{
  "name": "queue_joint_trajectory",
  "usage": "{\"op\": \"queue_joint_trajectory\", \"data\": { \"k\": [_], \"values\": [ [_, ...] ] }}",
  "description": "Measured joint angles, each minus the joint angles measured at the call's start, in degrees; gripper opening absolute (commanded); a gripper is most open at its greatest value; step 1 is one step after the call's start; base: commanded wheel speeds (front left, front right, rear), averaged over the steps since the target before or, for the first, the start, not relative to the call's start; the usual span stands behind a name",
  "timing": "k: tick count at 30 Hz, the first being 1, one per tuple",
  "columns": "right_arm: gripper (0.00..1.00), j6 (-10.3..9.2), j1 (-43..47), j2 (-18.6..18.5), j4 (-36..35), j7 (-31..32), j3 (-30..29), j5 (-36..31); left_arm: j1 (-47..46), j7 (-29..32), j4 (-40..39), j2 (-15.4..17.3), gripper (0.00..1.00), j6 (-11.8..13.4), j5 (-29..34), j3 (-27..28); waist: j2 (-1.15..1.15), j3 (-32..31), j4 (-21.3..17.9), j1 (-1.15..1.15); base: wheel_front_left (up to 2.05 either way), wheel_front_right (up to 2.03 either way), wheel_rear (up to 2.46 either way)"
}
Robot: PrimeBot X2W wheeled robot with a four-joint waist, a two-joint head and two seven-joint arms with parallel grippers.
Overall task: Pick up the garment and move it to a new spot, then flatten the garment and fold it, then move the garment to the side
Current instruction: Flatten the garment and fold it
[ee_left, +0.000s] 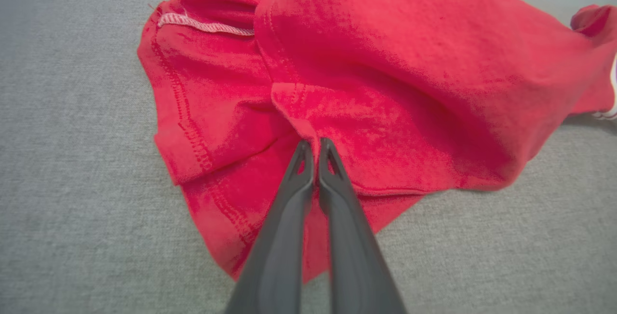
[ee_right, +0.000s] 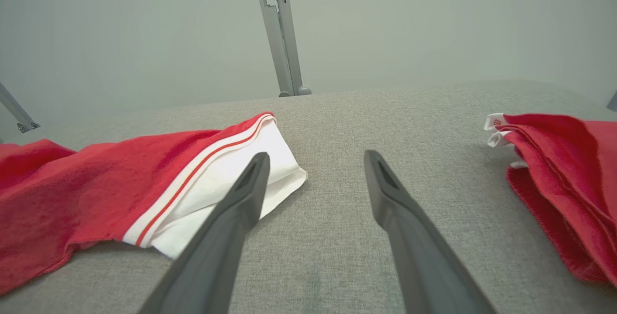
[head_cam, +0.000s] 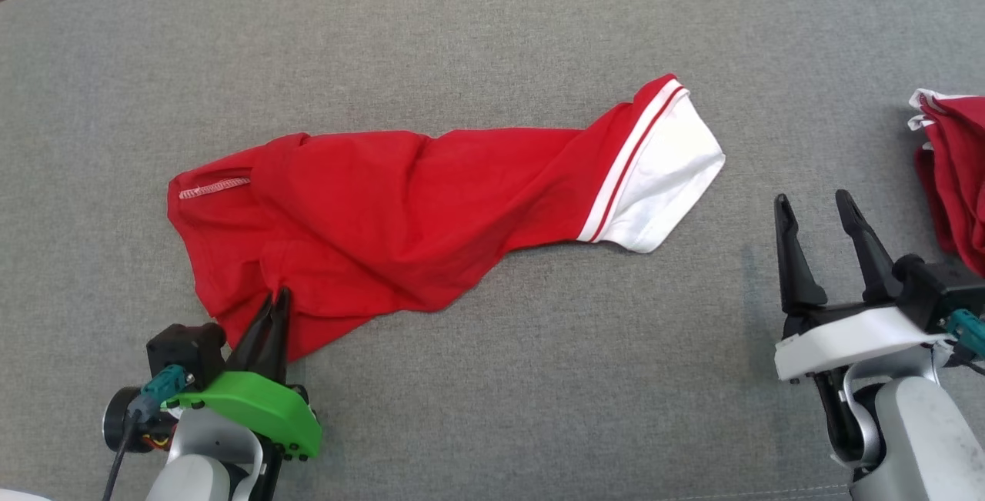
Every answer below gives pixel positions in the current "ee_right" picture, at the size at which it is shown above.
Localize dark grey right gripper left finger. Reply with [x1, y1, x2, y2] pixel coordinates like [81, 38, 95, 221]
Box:
[137, 152, 271, 314]

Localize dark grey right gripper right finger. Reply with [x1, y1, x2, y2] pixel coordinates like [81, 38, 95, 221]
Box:
[363, 150, 497, 314]

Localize red white basketball jersey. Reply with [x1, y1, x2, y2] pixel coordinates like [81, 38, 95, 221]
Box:
[0, 111, 309, 296]

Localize red shorts with white stripe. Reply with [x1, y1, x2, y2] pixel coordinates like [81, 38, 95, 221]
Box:
[484, 112, 617, 288]

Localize grey metal frame post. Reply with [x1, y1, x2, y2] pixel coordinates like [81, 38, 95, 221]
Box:
[251, 0, 312, 97]

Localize grey metal frame tube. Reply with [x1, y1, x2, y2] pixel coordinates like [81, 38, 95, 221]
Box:
[0, 82, 41, 134]

